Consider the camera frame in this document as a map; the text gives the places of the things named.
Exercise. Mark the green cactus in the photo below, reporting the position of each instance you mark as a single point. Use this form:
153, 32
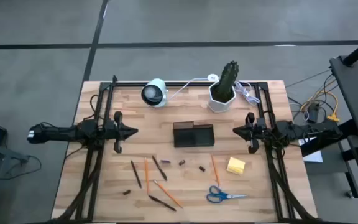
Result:
228, 77

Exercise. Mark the grey metal side table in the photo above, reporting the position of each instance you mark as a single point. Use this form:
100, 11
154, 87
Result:
2, 152

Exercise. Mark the black desk support beam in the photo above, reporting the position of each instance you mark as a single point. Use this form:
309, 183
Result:
312, 147

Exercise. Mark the black pen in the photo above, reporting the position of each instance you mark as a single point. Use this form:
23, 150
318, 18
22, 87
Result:
136, 174
159, 168
162, 203

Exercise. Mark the small black cap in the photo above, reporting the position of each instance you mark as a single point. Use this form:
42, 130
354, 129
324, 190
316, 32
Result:
126, 192

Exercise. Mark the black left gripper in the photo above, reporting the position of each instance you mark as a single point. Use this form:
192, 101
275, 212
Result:
117, 132

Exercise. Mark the white paper sheet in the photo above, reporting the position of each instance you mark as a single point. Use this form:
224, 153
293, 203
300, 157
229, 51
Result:
314, 157

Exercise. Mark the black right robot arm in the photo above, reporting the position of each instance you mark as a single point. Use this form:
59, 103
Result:
306, 130

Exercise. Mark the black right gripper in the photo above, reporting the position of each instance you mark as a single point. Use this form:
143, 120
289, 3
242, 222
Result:
253, 132

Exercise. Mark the black mesh desk organizer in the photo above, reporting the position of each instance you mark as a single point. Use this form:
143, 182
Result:
194, 137

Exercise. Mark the white hexagonal plant pot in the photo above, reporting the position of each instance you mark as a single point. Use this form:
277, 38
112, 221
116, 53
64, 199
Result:
221, 107

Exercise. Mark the black power adapter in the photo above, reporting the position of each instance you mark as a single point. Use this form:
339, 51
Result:
314, 113

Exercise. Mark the black aluminium table frame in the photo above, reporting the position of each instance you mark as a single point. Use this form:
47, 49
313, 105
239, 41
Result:
129, 84

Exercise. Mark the grey desk caster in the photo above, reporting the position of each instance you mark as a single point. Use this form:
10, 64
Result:
350, 194

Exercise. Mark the white security camera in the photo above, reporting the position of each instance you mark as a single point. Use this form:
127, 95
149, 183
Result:
158, 90

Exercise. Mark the yellow sticky note pad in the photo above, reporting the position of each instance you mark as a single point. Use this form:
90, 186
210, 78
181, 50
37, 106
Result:
235, 165

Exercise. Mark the orange pencil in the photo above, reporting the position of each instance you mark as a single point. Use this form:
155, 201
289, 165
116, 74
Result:
147, 175
168, 194
215, 171

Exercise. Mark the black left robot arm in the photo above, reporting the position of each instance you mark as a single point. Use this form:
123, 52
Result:
61, 133

